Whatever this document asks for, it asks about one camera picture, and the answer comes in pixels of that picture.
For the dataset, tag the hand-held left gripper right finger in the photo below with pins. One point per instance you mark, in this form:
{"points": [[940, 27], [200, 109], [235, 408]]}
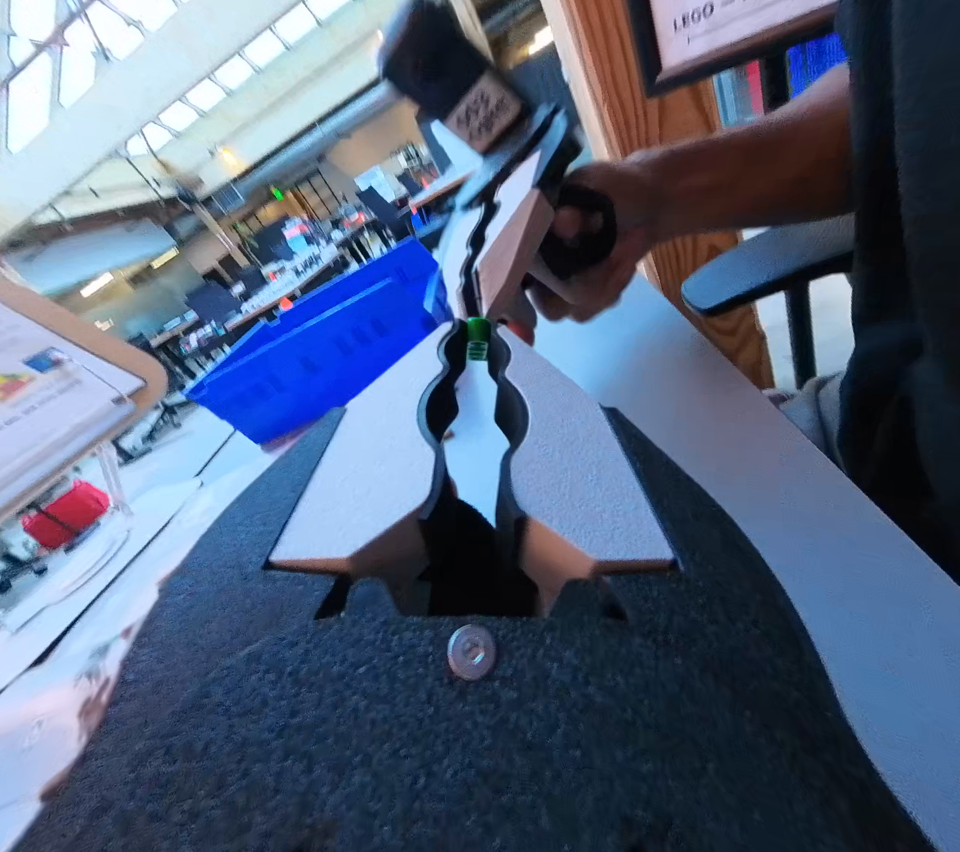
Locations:
{"points": [[585, 477]]}

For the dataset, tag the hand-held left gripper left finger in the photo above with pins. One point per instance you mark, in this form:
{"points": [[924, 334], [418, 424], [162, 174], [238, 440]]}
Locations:
{"points": [[352, 477]]}

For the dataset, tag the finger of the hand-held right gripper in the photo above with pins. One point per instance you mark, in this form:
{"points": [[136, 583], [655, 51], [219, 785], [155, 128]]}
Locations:
{"points": [[450, 252], [517, 230]]}

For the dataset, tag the green lego beam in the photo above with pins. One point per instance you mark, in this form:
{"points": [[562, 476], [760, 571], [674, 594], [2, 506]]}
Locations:
{"points": [[477, 340]]}

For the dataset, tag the person's right forearm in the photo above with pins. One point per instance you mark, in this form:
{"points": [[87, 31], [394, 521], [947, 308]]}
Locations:
{"points": [[750, 162]]}

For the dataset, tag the person's right hand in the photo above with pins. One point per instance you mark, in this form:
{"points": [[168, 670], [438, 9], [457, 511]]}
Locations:
{"points": [[634, 222]]}

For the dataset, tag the blue plastic bin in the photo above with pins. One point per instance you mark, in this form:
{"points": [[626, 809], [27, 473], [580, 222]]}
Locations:
{"points": [[315, 372], [375, 267]]}

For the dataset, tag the cluttered background table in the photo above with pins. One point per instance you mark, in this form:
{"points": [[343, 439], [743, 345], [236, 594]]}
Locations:
{"points": [[300, 260]]}

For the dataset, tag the wooden pillar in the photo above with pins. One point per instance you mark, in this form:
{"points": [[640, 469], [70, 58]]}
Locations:
{"points": [[600, 80]]}

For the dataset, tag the person's grey trousers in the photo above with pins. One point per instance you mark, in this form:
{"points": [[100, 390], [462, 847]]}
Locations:
{"points": [[814, 417]]}

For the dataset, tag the black office chair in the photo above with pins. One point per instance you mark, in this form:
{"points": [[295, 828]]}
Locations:
{"points": [[757, 271]]}

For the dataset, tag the red toolbox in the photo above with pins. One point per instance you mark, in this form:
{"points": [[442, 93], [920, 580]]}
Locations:
{"points": [[67, 515]]}

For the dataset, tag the printed instruction sheet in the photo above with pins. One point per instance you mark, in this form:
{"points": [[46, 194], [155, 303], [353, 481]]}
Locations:
{"points": [[45, 410]]}

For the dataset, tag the stack of blue crates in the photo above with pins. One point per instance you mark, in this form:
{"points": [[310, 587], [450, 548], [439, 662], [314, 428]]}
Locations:
{"points": [[817, 61]]}

